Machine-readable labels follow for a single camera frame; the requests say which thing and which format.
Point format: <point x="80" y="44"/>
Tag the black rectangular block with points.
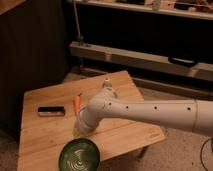
<point x="51" y="111"/>

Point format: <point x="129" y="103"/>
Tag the black handle on shelf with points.
<point x="186" y="63"/>

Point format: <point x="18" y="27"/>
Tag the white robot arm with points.
<point x="188" y="115"/>

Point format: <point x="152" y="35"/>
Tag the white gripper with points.
<point x="84" y="126"/>

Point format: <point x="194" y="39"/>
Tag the green ceramic bowl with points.
<point x="79" y="155"/>

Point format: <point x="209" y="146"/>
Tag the orange carrot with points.
<point x="77" y="103"/>

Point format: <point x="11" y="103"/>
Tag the wooden table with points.
<point x="43" y="138"/>

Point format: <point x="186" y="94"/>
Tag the wooden shelf rack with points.
<point x="144" y="40"/>

